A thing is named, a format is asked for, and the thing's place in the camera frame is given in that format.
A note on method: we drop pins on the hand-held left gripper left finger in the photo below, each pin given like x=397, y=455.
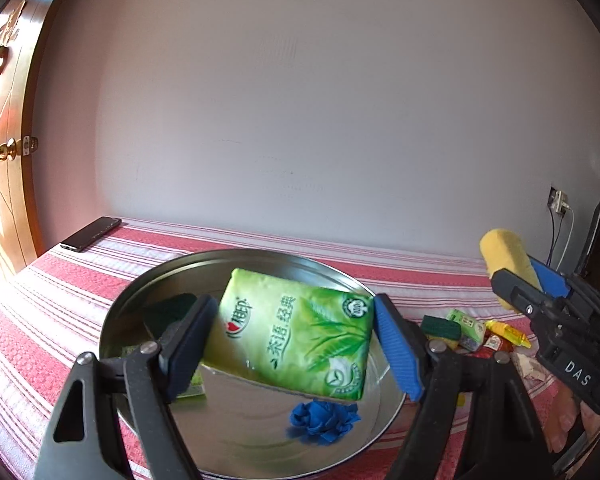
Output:
x=190, y=355

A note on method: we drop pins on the black flat monitor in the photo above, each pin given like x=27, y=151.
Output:
x=592, y=240

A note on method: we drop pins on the black smartphone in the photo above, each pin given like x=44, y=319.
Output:
x=90, y=234

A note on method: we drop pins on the red snack packet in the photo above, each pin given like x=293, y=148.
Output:
x=490, y=346

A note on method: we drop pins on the wooden door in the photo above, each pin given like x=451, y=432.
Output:
x=15, y=185

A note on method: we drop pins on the round metal tin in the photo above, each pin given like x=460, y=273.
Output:
x=250, y=435

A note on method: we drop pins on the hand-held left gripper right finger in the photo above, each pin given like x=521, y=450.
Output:
x=397, y=347

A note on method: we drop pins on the person's right hand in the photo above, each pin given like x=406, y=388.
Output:
x=570, y=420

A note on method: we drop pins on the wall power outlet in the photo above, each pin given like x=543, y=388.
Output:
x=559, y=199

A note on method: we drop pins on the green scouring sponge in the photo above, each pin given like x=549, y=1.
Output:
x=167, y=312

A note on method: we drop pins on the large green tissue pack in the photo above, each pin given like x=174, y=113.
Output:
x=290, y=330

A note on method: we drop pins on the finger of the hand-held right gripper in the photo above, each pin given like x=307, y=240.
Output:
x=517, y=292
x=550, y=275

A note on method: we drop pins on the green and beige tissue pack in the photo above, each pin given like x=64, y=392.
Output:
x=467, y=327

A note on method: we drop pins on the gold door ornament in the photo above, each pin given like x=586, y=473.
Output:
x=0, y=45

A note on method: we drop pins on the yellow snack packet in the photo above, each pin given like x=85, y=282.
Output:
x=507, y=334

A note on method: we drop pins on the thick green-topped yellow sponge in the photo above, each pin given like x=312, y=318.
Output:
x=440, y=330

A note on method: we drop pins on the red striped tablecloth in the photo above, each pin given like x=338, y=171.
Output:
x=45, y=320

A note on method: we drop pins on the brass door knob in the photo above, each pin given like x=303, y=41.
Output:
x=10, y=150

